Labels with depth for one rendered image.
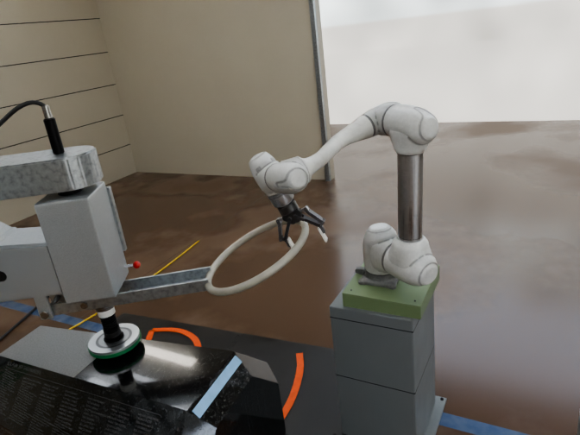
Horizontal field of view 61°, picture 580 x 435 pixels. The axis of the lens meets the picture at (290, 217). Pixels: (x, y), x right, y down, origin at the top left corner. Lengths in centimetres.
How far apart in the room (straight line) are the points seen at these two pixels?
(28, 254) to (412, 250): 149
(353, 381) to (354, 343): 23
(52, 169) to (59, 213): 16
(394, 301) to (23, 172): 155
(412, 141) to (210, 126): 592
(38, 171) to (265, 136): 541
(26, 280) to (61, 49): 631
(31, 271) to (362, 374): 153
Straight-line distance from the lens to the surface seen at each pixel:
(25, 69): 782
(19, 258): 210
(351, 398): 265
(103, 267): 200
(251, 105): 712
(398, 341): 232
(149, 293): 207
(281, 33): 673
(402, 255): 210
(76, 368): 229
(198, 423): 189
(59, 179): 192
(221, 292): 187
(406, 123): 189
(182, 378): 202
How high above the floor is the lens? 205
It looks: 21 degrees down
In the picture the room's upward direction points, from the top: 7 degrees counter-clockwise
